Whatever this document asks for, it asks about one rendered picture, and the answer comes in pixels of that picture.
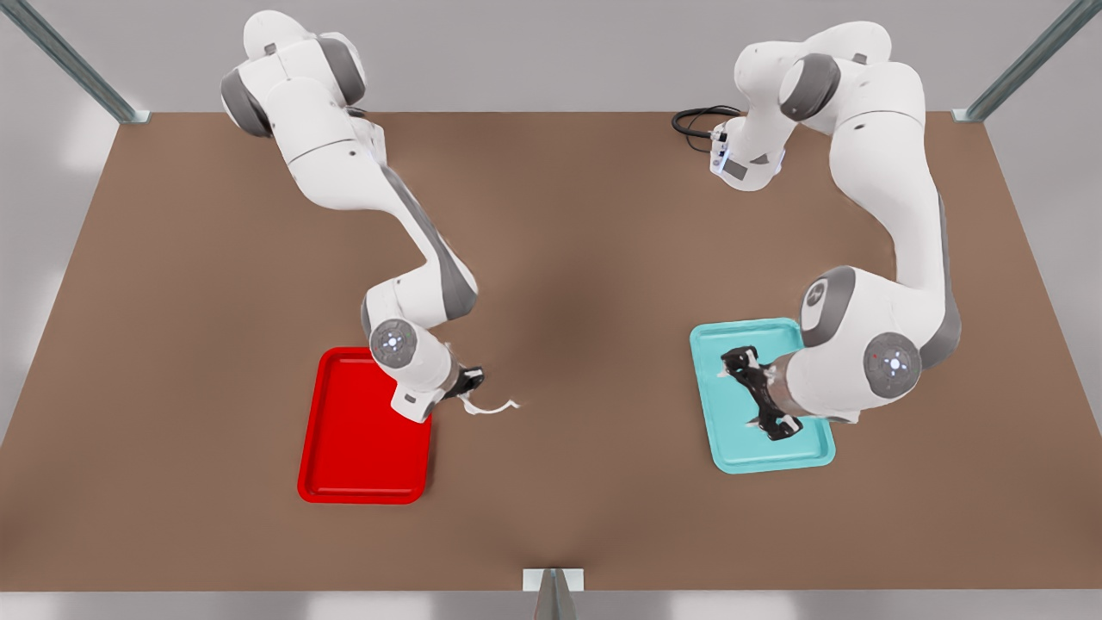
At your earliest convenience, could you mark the red plastic tray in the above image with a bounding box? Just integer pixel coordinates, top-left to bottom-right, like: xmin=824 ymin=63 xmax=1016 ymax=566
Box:
xmin=297 ymin=346 xmax=434 ymax=505

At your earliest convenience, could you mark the black cable loop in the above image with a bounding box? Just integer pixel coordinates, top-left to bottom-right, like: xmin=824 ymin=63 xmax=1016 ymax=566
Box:
xmin=671 ymin=105 xmax=746 ymax=157

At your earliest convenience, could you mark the silver frame post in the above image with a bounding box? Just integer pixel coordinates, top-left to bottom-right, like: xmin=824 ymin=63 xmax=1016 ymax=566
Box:
xmin=951 ymin=0 xmax=1102 ymax=124
xmin=522 ymin=567 xmax=585 ymax=620
xmin=0 ymin=0 xmax=152 ymax=124

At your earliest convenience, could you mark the cyan plastic tray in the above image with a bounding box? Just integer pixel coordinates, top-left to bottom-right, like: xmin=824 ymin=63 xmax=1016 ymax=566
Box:
xmin=689 ymin=317 xmax=838 ymax=475

